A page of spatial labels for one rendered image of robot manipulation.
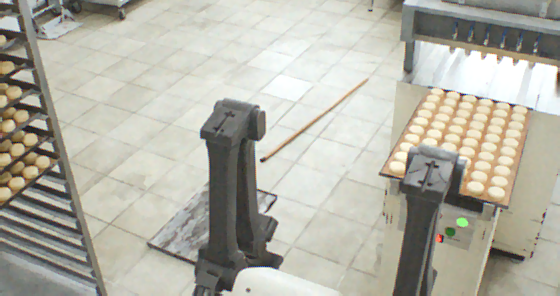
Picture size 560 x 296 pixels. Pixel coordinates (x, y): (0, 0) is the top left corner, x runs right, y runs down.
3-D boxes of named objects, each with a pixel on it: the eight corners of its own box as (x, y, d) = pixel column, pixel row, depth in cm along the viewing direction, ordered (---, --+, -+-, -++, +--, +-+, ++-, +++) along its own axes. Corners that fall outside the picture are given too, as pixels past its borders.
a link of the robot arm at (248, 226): (209, 106, 127) (255, 118, 123) (223, 94, 131) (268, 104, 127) (223, 250, 152) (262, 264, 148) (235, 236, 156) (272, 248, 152)
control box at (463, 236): (399, 223, 197) (403, 191, 189) (471, 244, 188) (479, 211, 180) (396, 230, 194) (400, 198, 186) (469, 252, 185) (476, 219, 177)
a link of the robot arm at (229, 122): (191, 113, 120) (234, 124, 116) (225, 92, 131) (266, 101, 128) (194, 286, 140) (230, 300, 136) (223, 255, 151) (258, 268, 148)
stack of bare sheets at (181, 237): (214, 178, 332) (213, 174, 330) (277, 199, 316) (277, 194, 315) (147, 246, 289) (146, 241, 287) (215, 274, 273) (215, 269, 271)
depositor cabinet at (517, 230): (442, 107, 389) (460, -16, 341) (554, 132, 362) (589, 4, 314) (380, 228, 296) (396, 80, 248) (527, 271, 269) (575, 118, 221)
